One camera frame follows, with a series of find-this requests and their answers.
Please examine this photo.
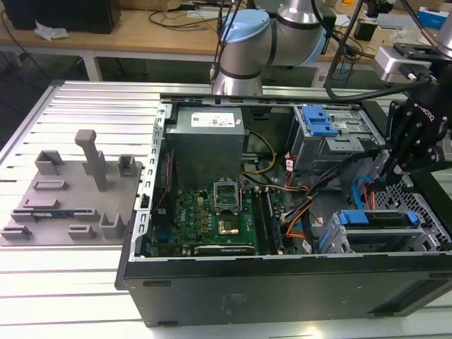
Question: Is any white crumpled paper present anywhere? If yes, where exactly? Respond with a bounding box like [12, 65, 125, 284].
[33, 20, 71, 40]

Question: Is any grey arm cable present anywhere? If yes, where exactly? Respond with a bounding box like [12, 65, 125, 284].
[210, 0, 248, 83]

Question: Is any metal optical drive cage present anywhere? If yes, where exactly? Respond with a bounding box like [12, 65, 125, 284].
[289, 104, 386, 174]

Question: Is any grey power supply unit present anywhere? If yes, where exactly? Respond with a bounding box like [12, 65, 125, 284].
[165, 105, 249, 185]

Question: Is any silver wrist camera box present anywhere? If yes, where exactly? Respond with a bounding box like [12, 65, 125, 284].
[374, 44, 434, 84]

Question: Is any blue white carton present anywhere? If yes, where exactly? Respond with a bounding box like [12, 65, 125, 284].
[417, 5, 452, 30]

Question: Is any wire locking lever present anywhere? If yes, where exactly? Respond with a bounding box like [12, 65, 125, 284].
[238, 176, 246, 216]

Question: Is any grey parts rack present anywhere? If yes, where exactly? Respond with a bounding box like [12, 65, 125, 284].
[0, 129, 146, 248]

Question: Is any wooden desk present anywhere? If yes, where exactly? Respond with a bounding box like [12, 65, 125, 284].
[0, 0, 452, 84]

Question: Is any black open PC case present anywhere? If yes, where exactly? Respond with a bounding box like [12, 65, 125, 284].
[114, 92, 452, 328]

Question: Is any black graphics card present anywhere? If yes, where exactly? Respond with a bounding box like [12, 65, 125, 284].
[183, 244, 256, 258]

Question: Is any orange black wire bundle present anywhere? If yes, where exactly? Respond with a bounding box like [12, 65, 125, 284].
[285, 210, 311, 241]

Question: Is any CPU socket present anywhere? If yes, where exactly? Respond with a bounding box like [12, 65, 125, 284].
[217, 218, 242, 237]

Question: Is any black cable bundle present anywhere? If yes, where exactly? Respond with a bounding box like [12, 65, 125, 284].
[282, 148, 386, 227]

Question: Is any green motherboard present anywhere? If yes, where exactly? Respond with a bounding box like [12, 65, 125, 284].
[148, 186, 285, 257]

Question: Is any blue disk wire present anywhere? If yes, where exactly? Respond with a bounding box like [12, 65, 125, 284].
[352, 175, 376, 210]

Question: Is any large black box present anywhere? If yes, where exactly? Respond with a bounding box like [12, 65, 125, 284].
[2, 0, 123, 35]

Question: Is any thick black cable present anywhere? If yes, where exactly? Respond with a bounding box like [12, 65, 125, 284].
[323, 0, 439, 104]

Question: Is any metal disk bay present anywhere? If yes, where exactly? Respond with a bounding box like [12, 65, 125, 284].
[317, 210, 442, 255]

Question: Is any hard disk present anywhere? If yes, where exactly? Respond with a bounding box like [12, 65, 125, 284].
[337, 210, 420, 244]

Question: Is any multicolour disk power wire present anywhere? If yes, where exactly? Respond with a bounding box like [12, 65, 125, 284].
[365, 174, 388, 209]

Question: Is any metal socket cover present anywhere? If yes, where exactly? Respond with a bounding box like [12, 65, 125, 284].
[214, 179, 242, 215]

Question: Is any small black box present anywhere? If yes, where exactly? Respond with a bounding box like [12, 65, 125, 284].
[354, 19, 379, 40]

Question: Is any blue drive cage latch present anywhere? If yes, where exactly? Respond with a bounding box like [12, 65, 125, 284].
[302, 105, 340, 138]

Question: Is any black RAM slot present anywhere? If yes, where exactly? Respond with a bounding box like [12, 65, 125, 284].
[251, 189, 266, 255]
[261, 189, 273, 255]

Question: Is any yellow black power cable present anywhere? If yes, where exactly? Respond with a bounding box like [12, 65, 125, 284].
[242, 131, 277, 174]

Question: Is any RAM stick with chips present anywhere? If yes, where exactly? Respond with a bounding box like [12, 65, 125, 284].
[32, 210, 77, 218]
[265, 190, 283, 254]

